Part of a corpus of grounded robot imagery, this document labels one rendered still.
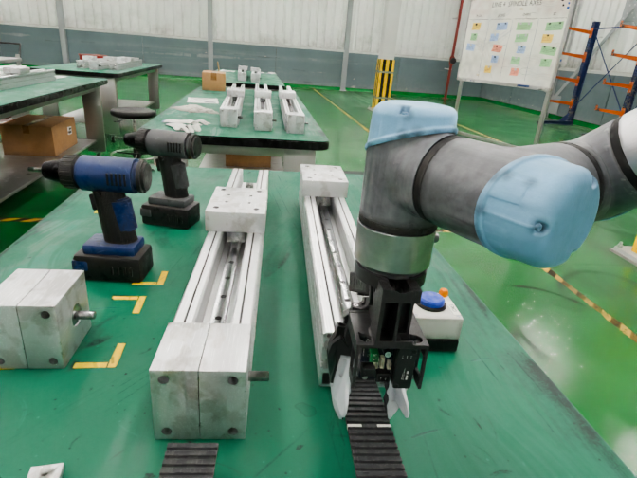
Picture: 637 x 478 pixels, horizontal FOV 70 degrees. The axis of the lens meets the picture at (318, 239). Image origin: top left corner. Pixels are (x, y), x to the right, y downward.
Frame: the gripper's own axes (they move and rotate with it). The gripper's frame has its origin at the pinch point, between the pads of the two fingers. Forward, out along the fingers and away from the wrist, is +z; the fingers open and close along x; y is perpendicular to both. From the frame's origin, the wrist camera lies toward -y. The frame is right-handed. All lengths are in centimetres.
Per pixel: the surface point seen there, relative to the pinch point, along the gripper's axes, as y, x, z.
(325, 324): -7.5, -4.6, -6.3
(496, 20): -567, 250, -89
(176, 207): -60, -34, -3
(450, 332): -13.9, 15.3, -1.3
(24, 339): -8.5, -42.6, -2.4
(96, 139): -418, -187, 58
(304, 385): -5.9, -6.8, 2.2
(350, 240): -36.3, 2.6, -6.3
